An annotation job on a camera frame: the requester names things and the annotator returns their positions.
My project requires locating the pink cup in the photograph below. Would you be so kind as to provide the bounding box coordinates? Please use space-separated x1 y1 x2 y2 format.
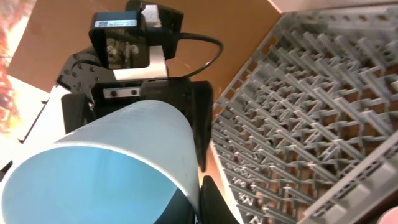
377 207 398 224

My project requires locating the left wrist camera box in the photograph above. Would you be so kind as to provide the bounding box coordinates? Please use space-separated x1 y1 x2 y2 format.
88 1 184 80

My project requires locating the blue cup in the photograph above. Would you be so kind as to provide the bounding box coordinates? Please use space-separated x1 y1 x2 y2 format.
1 100 200 223

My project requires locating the grey plastic dishwasher rack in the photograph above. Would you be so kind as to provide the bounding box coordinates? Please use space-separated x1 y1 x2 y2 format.
212 4 397 223

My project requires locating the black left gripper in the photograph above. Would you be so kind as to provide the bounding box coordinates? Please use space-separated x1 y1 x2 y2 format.
56 47 213 170

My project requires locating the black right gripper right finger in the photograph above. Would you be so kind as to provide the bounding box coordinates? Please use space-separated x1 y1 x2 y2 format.
200 175 239 224

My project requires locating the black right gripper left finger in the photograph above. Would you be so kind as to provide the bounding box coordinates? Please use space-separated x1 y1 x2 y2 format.
0 161 13 182

